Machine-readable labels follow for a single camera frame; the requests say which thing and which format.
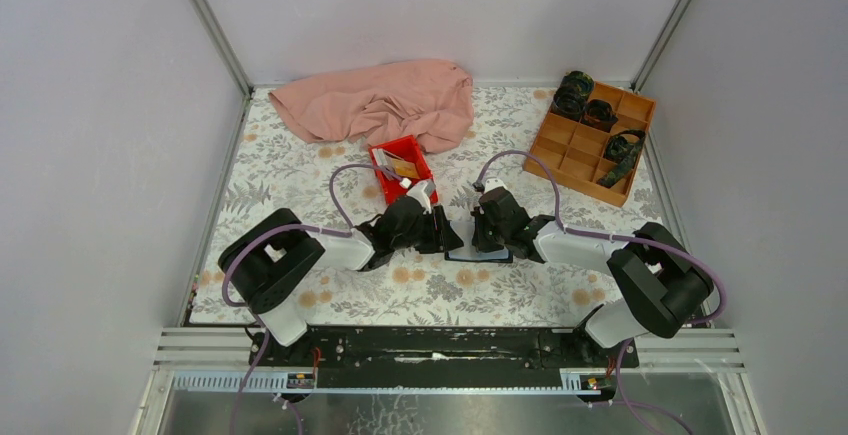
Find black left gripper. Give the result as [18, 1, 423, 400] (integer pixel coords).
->
[391, 207, 464, 256]

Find gold VIP card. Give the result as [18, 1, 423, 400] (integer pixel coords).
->
[390, 158, 421, 179]

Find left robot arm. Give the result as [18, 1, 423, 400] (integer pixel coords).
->
[218, 196, 464, 366]

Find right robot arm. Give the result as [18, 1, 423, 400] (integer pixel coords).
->
[472, 179, 717, 367]

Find stack of cards in bin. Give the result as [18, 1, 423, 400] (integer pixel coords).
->
[371, 148, 402, 180]

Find wooden compartment tray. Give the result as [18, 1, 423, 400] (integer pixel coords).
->
[524, 81, 657, 207]

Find red plastic bin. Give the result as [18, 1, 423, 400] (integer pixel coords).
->
[368, 136, 435, 204]

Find pink cloth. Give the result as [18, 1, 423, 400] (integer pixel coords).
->
[269, 59, 474, 153]

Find rolled dark belt top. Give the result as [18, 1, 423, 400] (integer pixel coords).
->
[550, 70, 595, 122]

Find rolled dark belt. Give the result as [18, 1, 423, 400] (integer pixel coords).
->
[581, 99, 618, 133]
[550, 70, 595, 122]

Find rolled dark belt middle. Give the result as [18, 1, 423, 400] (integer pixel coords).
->
[581, 99, 618, 133]

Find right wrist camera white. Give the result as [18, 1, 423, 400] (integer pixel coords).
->
[472, 177, 506, 195]

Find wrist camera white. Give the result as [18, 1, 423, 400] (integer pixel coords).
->
[472, 177, 506, 195]
[405, 179, 435, 214]

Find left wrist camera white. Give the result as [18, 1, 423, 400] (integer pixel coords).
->
[405, 179, 435, 214]

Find camouflage strap in tray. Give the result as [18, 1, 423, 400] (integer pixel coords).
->
[595, 129, 648, 189]

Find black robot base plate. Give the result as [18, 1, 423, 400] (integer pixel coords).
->
[249, 326, 639, 389]

